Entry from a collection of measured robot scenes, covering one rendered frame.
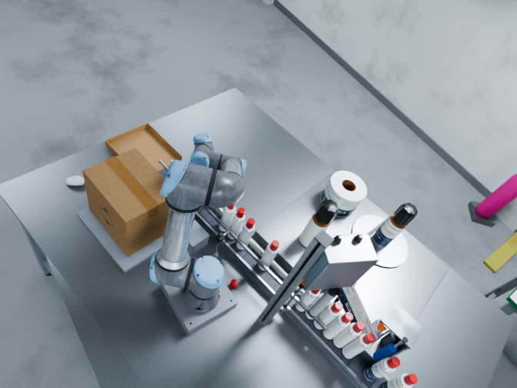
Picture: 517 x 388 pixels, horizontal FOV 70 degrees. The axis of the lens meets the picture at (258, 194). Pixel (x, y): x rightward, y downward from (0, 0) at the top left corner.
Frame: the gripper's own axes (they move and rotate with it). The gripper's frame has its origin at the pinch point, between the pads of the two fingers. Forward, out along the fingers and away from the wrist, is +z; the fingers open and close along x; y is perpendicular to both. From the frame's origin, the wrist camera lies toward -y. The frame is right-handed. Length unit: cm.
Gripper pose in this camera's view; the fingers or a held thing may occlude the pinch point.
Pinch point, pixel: (214, 208)
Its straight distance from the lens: 172.3
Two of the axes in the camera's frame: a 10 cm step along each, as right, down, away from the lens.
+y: 6.7, -4.6, 5.8
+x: -7.3, -2.6, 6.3
